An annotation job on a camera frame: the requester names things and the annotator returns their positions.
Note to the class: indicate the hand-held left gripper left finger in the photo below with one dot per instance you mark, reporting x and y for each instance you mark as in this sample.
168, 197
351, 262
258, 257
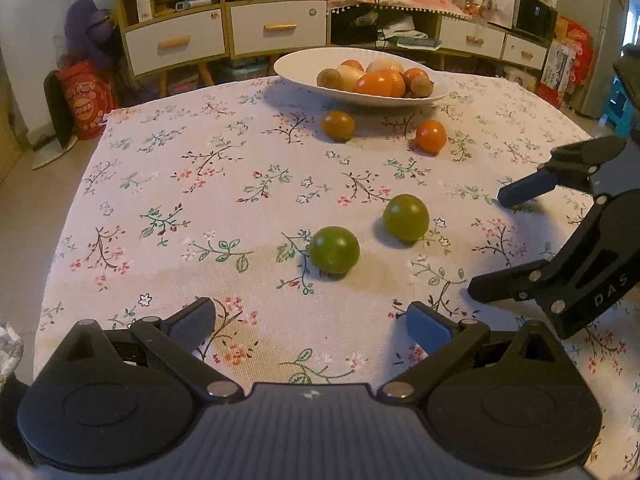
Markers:
192, 318

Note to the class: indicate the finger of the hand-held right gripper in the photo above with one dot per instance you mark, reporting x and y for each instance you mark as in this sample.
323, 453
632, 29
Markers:
525, 187
500, 287

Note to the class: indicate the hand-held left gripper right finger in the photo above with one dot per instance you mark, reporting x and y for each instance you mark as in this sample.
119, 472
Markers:
426, 325

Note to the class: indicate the orange-red tomato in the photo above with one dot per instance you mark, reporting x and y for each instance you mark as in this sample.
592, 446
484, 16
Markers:
431, 137

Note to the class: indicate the green tomato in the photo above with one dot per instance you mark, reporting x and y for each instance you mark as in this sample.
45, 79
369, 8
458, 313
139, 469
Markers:
334, 250
406, 217

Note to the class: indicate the brown kiwi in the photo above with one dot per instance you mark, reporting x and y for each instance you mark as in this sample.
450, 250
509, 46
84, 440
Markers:
328, 79
421, 88

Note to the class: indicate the dark orange tangerine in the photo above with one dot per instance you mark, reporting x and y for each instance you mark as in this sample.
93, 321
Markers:
413, 74

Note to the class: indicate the orange-green tomato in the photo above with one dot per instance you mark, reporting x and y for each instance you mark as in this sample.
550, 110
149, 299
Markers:
338, 126

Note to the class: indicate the white ribbed plate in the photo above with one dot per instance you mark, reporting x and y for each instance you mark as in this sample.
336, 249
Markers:
300, 67

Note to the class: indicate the floral tablecloth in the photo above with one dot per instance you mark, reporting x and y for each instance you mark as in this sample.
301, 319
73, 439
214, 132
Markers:
200, 200

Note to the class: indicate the blue plastic stool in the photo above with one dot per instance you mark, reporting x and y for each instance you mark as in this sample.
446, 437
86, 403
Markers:
614, 107

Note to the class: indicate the red gift boxes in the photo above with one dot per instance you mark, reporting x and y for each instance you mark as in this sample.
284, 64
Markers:
567, 60

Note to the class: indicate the white low cabinet drawer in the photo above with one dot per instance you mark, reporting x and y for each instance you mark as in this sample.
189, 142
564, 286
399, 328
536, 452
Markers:
525, 52
460, 35

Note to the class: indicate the low wooden cabinet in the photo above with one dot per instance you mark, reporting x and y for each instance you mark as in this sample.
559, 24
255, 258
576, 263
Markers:
435, 45

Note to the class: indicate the black microwave oven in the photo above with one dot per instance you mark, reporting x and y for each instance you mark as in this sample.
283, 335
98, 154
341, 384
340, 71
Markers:
536, 14

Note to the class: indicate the yellow pear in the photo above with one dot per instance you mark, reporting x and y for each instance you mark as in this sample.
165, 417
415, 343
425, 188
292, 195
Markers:
385, 65
352, 78

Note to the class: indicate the red printed bag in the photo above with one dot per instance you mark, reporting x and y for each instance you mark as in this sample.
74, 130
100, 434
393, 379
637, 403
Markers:
85, 102

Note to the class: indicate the black flat board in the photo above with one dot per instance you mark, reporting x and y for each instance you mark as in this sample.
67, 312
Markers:
55, 110

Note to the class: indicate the purple plush toy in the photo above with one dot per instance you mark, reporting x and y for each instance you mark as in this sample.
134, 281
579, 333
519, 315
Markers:
90, 30

